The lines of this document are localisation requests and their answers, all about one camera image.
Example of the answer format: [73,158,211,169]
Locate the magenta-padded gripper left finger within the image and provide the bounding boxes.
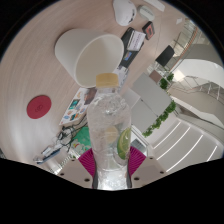
[58,148,99,190]

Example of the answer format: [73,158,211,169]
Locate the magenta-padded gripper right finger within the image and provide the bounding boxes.
[125,146,167,190]

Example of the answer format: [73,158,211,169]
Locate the clear bottle with yellow cap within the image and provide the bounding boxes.
[86,72,133,191]

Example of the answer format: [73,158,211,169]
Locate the ceiling light strips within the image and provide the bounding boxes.
[149,119,220,173]

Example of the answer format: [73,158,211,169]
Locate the colourful sticker sheet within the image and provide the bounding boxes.
[59,87,98,127]

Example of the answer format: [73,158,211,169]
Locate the flat round red coaster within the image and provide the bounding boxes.
[26,95,53,120]

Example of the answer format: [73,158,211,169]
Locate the small potted plants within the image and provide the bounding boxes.
[158,72,175,91]

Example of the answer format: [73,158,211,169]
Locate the purple print booklet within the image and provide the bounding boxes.
[111,64,130,86]

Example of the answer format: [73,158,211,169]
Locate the black chair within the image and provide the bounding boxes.
[154,44,176,69]

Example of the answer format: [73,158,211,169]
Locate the white mug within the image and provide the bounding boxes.
[54,28,125,89]

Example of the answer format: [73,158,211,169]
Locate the small red and black box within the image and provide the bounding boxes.
[142,20,156,41]

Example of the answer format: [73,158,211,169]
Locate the white computer mouse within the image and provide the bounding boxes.
[137,4,156,22]

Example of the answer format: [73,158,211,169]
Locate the white power strip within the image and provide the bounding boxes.
[143,0,166,12]

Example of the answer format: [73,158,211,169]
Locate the black cable bundle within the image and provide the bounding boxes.
[49,124,85,152]

